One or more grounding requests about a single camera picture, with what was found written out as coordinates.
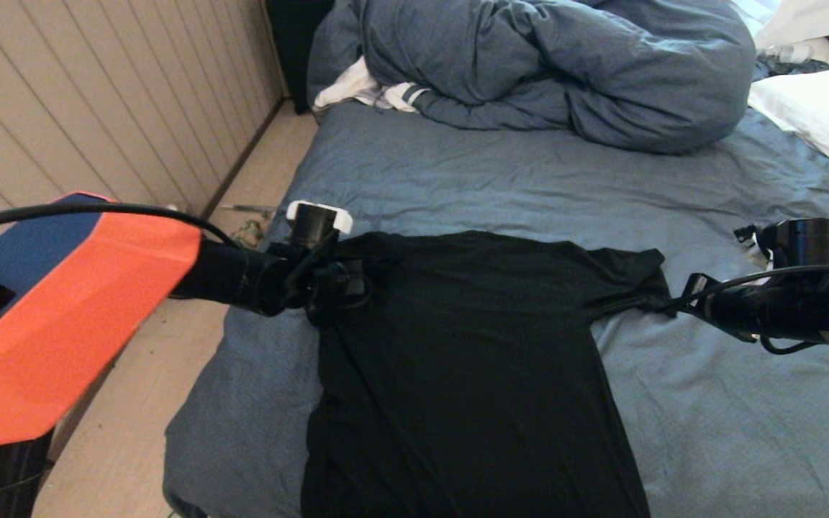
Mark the white blanket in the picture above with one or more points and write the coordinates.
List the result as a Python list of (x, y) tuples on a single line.
[(817, 18)]

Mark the wrist motor cylinder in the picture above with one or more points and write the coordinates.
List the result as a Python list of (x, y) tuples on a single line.
[(810, 241), (314, 223)]

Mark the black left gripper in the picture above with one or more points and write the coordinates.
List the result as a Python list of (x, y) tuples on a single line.
[(328, 277)]

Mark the blue crumpled duvet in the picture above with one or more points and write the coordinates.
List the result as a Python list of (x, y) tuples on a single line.
[(565, 65)]

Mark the white pillow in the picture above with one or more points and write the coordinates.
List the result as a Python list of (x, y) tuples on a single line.
[(825, 115)]

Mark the left wrist motor cylinder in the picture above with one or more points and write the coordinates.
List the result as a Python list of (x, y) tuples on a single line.
[(314, 223)]

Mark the black t-shirt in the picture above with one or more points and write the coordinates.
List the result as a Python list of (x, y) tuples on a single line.
[(458, 374)]

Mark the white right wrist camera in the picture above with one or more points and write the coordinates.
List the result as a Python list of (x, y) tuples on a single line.
[(749, 241)]

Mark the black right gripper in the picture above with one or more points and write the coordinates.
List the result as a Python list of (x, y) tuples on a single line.
[(753, 309)]

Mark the thin grey stick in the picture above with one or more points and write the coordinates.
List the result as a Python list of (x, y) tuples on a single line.
[(242, 208)]

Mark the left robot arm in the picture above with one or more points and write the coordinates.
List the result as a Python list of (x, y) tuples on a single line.
[(62, 316)]

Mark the right wrist motor cylinder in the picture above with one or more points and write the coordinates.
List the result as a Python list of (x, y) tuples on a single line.
[(810, 241)]

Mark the black nightstand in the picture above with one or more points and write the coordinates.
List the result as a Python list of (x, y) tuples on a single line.
[(288, 43)]

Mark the blue bed sheet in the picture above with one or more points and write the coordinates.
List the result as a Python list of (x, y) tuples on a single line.
[(529, 187)]

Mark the dark grey crumpled cloth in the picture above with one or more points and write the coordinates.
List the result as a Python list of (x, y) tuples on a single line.
[(781, 70)]

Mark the white striped cloth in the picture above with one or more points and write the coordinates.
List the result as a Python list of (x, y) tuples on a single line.
[(346, 86)]

